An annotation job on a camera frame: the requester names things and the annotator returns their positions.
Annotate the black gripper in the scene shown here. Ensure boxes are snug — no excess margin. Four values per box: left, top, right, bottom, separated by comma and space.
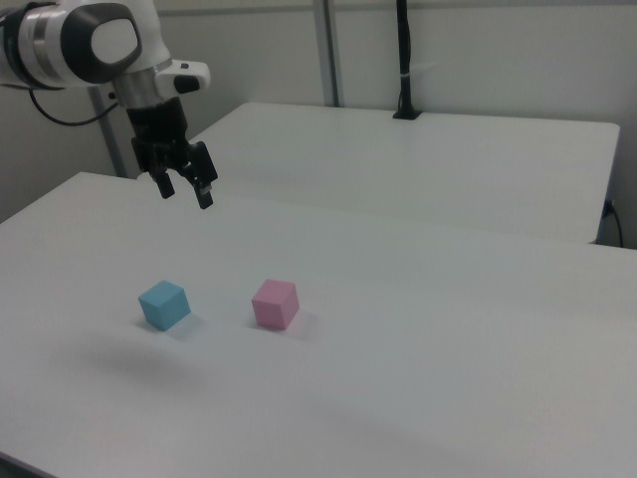
124, 98, 219, 210

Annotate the blue cube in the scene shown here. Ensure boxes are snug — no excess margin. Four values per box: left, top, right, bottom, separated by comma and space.
137, 279, 192, 333

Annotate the pink cube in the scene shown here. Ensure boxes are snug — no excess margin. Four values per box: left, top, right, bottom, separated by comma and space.
250, 278, 301, 331

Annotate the black pole with base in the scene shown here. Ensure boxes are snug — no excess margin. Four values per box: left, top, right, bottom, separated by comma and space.
392, 0, 423, 120

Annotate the grey metal corner post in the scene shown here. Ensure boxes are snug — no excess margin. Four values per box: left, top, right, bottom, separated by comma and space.
88, 85, 128, 179

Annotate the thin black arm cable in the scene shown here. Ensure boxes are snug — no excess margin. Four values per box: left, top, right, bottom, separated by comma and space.
27, 87, 121, 126

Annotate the grey metal partition post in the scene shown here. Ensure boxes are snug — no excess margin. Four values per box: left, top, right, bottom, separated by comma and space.
312, 0, 345, 108

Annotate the black cable with blue plug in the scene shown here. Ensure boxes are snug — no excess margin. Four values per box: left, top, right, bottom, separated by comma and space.
603, 198, 626, 248

